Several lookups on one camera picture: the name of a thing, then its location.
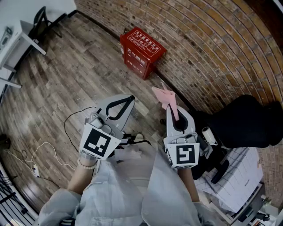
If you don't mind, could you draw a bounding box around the light grey shirt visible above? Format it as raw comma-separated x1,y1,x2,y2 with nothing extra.
37,141,222,226

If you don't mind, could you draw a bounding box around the person's right forearm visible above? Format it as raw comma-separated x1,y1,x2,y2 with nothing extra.
178,167,201,203

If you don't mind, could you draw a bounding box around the black waist device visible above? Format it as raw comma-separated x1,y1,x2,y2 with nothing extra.
115,132,136,147

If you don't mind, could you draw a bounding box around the white table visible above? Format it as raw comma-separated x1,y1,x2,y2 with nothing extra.
0,19,47,89

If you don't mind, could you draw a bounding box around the black striped strap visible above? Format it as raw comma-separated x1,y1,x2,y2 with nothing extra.
58,218,75,226

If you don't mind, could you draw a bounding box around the black folding chair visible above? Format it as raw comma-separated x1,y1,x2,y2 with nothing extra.
28,6,64,44

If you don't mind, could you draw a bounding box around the pink cloth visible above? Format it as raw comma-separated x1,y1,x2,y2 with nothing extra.
152,83,180,122

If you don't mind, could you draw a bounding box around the thin black floor cable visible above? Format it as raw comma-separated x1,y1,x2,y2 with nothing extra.
64,106,97,153

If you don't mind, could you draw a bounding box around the white cylindrical device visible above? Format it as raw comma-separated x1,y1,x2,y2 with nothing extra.
201,127,218,146

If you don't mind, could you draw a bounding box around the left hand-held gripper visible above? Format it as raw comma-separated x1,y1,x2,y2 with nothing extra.
79,94,136,160

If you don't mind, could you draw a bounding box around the black metal rack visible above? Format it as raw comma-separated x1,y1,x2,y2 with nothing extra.
0,169,38,226

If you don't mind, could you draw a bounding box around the white gridded box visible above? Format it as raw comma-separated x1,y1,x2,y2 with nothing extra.
194,147,264,214

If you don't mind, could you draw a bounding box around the white bead bracelet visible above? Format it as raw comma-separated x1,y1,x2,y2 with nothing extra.
76,157,98,170

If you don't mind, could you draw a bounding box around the black adapter block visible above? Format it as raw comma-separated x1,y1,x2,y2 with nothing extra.
0,134,11,146

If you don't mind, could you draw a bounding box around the white inner top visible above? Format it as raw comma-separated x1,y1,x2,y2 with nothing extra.
115,141,160,195

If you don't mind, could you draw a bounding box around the red fire extinguisher box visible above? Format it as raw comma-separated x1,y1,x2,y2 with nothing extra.
120,26,168,80

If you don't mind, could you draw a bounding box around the white cable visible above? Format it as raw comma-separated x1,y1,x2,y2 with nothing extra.
3,142,77,177

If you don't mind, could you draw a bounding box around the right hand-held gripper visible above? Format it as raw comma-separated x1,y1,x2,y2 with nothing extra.
163,105,200,170

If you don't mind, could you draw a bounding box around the person's left forearm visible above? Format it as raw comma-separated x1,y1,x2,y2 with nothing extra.
67,152,98,195

